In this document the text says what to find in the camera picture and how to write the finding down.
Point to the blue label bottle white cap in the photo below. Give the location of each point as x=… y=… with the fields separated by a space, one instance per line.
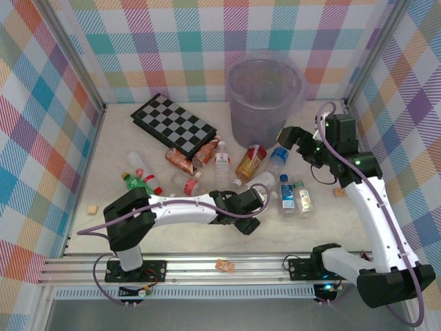
x=279 y=156

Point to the mesh bin with plastic liner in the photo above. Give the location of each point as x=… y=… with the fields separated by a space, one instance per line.
x=265 y=100

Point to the amber tea bottle red label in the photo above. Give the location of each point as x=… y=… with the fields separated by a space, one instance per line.
x=251 y=162

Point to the water bottle red white label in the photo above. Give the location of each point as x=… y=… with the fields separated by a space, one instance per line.
x=222 y=165

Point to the clear bottle white label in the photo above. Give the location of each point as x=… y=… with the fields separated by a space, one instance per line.
x=263 y=179

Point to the small clear bottle red label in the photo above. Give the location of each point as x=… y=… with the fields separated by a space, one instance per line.
x=187 y=186

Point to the green label small bottle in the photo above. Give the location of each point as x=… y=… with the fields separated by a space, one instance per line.
x=304 y=200

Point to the green bottle yellow cap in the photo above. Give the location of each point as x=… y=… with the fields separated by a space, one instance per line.
x=136 y=184

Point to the clear bottle red cap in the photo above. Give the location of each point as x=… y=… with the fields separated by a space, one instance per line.
x=136 y=162

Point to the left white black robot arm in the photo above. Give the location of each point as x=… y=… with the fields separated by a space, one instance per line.
x=182 y=207

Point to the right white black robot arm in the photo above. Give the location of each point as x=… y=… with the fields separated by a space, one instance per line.
x=379 y=220

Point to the small wooden block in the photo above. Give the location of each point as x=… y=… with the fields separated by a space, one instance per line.
x=92 y=209
x=340 y=192

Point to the small controller board green light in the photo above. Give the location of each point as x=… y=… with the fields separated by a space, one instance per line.
x=327 y=288

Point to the folded black grey chessboard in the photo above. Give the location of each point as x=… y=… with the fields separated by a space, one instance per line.
x=172 y=122

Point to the red warning triangle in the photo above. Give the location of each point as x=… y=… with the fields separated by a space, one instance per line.
x=364 y=255

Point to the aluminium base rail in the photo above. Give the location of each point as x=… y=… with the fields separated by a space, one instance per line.
x=196 y=267

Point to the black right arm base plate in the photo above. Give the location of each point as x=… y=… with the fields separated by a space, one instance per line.
x=299 y=267

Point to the aluminium corner post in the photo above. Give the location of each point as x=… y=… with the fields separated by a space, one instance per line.
x=78 y=58
x=374 y=51

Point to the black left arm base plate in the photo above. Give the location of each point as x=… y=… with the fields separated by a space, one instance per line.
x=155 y=269

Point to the aluminium side rail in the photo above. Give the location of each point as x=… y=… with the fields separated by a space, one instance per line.
x=86 y=176

